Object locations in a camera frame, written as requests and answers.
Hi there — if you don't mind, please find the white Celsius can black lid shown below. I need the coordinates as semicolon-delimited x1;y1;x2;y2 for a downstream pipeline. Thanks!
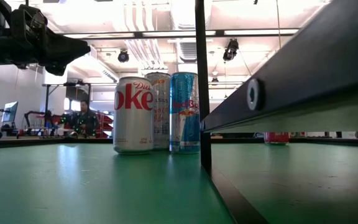
144;72;172;151

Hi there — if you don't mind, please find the person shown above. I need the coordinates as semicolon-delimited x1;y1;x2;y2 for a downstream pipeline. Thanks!
70;98;101;138

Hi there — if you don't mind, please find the red tool chest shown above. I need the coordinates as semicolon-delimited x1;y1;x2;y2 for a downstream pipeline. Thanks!
94;112;114;139

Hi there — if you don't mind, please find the silver Diet Coke can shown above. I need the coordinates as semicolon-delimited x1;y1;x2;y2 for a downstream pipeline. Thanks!
112;76;155;156

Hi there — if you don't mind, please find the green table mat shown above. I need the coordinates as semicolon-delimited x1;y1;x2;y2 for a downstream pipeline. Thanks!
0;141;358;224

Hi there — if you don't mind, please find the light wooden board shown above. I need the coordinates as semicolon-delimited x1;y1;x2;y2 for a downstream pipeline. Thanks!
194;0;358;224

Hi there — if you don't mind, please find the blue silver Red Bull can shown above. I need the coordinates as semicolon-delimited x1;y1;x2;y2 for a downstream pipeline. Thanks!
168;72;201;155

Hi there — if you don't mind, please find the black hanging spotlight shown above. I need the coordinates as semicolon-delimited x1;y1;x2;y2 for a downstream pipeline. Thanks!
222;37;240;62

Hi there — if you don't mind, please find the black background rig stand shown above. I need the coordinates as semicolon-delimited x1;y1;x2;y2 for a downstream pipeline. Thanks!
42;81;92;125

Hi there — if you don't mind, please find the black hanging camera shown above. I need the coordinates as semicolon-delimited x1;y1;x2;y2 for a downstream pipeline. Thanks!
117;49;130;64

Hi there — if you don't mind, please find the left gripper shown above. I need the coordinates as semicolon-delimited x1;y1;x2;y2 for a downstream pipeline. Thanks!
9;3;92;77

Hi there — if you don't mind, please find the computer monitor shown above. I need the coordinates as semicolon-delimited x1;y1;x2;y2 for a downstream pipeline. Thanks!
1;101;19;124

